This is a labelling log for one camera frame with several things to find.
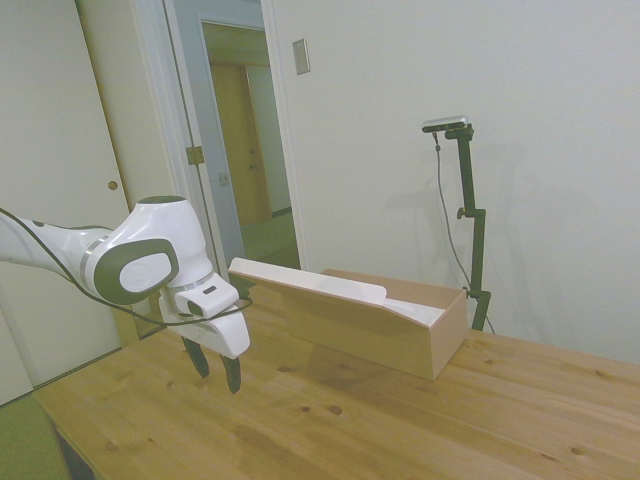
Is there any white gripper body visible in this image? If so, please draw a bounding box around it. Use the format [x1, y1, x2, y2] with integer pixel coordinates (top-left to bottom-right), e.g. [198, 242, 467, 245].
[159, 291, 251, 359]

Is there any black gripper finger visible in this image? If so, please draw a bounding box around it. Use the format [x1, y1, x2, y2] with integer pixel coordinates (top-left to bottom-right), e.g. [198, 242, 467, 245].
[180, 335, 211, 381]
[218, 352, 243, 396]

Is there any light wooden box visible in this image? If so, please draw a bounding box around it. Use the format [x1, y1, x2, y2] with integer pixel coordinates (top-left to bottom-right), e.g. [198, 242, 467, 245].
[227, 257, 468, 383]

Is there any wooden hallway door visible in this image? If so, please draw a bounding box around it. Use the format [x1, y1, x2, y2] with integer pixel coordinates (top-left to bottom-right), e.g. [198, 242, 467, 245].
[209, 62, 274, 229]

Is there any white open door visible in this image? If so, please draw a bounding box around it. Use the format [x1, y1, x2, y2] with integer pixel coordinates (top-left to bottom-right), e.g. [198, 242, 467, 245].
[163, 0, 247, 281]

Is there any white sliding closet door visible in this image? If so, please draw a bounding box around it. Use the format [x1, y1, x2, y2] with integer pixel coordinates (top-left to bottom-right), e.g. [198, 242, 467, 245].
[0, 0, 146, 406]

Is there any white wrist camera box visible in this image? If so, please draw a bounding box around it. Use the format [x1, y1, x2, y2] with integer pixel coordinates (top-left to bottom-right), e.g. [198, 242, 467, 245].
[174, 280, 240, 319]

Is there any black camera stand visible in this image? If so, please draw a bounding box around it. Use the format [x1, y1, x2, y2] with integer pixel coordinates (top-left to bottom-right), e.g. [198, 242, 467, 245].
[443, 124, 491, 332]

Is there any grey wall switch plate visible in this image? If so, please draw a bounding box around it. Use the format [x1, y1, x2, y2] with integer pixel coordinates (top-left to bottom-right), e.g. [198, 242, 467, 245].
[292, 38, 311, 77]

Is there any grey exterior camera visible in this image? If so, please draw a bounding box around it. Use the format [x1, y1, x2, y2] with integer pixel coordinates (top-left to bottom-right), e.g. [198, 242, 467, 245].
[422, 115, 472, 135]

